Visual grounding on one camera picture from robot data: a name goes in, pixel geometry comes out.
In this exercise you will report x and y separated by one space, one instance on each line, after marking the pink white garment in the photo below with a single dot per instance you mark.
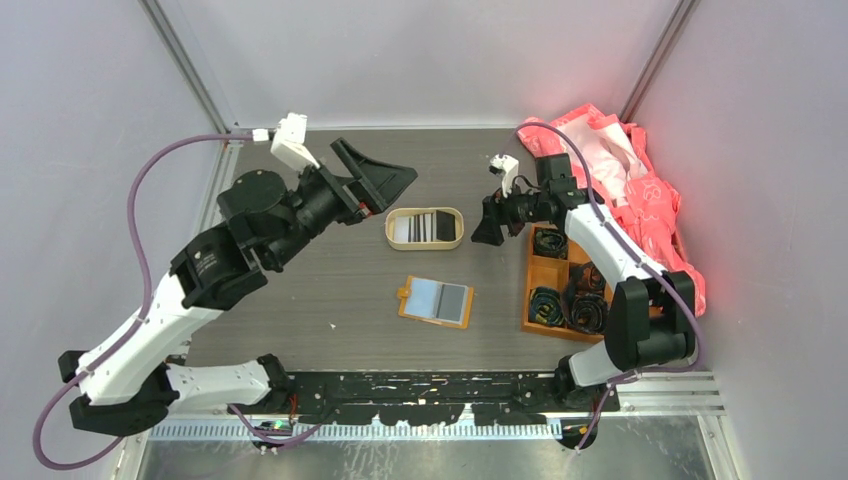
644 205

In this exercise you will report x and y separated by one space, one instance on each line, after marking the beige oval card tray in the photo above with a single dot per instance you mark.
440 246

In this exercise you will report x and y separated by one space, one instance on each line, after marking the wooden compartment organizer box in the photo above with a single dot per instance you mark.
550 285

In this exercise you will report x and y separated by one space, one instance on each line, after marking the stack of cards in tray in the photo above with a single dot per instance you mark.
430 227

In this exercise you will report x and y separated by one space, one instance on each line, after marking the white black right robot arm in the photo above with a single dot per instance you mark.
624 265

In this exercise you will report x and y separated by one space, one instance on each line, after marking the dark rolled tie middle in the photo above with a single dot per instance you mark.
585 279

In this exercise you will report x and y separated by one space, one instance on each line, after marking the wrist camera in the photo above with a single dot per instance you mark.
287 142
506 168

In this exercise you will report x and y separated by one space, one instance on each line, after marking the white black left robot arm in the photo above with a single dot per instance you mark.
127 386

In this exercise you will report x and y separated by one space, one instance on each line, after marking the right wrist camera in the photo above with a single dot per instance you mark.
506 168

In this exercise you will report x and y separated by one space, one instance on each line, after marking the dark rolled tie front right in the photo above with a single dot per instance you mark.
588 314

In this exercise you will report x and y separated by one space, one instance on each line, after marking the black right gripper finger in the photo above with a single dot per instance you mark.
489 230
493 205

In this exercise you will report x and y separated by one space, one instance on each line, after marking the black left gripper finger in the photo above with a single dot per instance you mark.
366 173
384 183

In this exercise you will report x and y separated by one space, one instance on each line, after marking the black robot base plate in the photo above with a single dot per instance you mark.
508 398

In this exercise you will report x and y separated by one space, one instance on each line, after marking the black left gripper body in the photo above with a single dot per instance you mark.
320 204

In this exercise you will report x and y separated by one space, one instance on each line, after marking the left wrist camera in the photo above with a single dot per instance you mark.
287 142

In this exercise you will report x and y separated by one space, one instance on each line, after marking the dark rolled tie rear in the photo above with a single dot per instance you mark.
550 243

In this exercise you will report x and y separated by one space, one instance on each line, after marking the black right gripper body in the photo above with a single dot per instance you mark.
525 208

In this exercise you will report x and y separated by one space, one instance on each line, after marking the dark rolled tie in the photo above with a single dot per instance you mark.
588 314
550 243
585 279
546 308

